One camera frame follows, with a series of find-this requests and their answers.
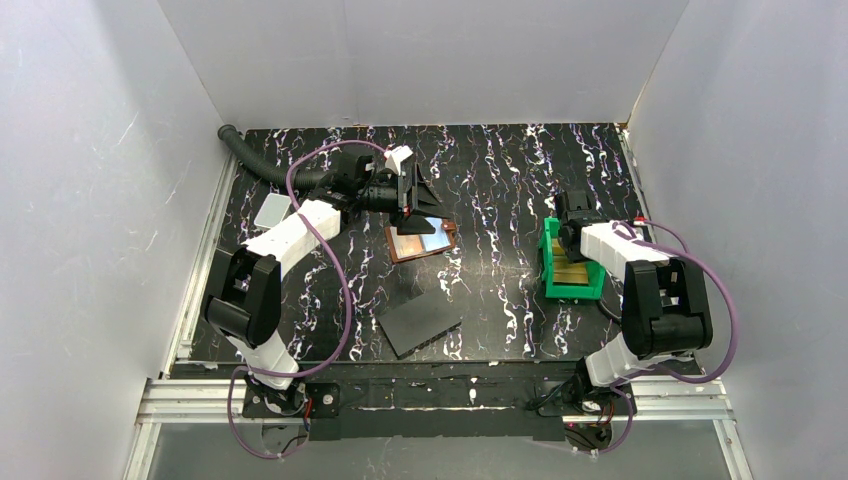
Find cards in green tray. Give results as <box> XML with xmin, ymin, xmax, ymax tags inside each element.
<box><xmin>551</xmin><ymin>241</ymin><xmax>589</xmax><ymax>286</ymax></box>

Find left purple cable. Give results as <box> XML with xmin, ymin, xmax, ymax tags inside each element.
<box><xmin>226</xmin><ymin>138</ymin><xmax>389</xmax><ymax>461</ymax></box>

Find brown leather card holder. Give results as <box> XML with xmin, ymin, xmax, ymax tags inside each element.
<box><xmin>385</xmin><ymin>217</ymin><xmax>457</xmax><ymax>264</ymax></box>

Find green plastic card tray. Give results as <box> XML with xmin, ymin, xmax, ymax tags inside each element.
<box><xmin>538</xmin><ymin>217</ymin><xmax>606</xmax><ymax>301</ymax></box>

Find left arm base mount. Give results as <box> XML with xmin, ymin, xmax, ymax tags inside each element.
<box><xmin>240</xmin><ymin>373</ymin><xmax>342</xmax><ymax>458</ymax></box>

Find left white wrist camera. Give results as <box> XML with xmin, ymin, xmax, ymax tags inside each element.
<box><xmin>383</xmin><ymin>145</ymin><xmax>413</xmax><ymax>176</ymax></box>

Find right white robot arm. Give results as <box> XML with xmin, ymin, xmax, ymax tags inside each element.
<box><xmin>553</xmin><ymin>190</ymin><xmax>713</xmax><ymax>395</ymax></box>

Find black foam block front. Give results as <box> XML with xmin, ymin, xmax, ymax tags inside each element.
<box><xmin>377</xmin><ymin>291</ymin><xmax>462</xmax><ymax>359</ymax></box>

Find purple cable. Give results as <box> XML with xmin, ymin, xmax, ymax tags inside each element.
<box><xmin>226</xmin><ymin>138</ymin><xmax>389</xmax><ymax>461</ymax></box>
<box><xmin>596</xmin><ymin>218</ymin><xmax>740</xmax><ymax>458</ymax></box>

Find white plastic box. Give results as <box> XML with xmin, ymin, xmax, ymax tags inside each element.
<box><xmin>254</xmin><ymin>193</ymin><xmax>291</xmax><ymax>231</ymax></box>

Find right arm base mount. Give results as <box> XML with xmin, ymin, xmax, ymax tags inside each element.
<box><xmin>524</xmin><ymin>378</ymin><xmax>637</xmax><ymax>456</ymax></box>

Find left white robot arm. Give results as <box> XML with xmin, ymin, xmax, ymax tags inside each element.
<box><xmin>201</xmin><ymin>145</ymin><xmax>448</xmax><ymax>392</ymax></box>

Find gold credit card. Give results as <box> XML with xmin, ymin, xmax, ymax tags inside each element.
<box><xmin>389</xmin><ymin>230</ymin><xmax>425</xmax><ymax>262</ymax></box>

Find black corrugated hose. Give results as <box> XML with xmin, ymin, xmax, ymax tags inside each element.
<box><xmin>217</xmin><ymin>123</ymin><xmax>333</xmax><ymax>192</ymax></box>

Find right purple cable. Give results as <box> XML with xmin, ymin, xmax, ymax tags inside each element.
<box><xmin>596</xmin><ymin>218</ymin><xmax>740</xmax><ymax>458</ymax></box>

